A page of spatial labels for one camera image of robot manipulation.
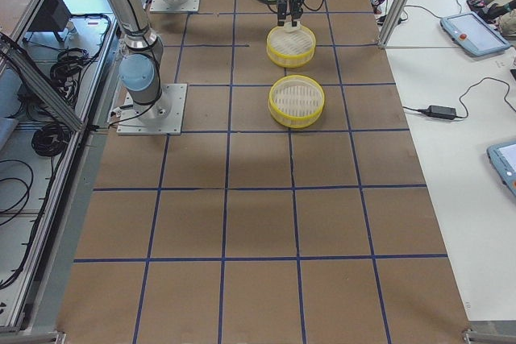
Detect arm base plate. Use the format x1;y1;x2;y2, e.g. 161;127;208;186
150;0;200;14
116;84;187;135

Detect blue teach pendant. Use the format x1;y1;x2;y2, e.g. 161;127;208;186
486;141;516;195
439;12;511;56

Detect yellow rimmed bamboo steamer tray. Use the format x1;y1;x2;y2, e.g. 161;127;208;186
268;75;326;129

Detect black power adapter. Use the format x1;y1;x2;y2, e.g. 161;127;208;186
418;105;458;120

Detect white steamed bun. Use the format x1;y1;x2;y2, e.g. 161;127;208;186
280;21;302;33

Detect coiled black cables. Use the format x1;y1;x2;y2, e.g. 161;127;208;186
31;122;77;158

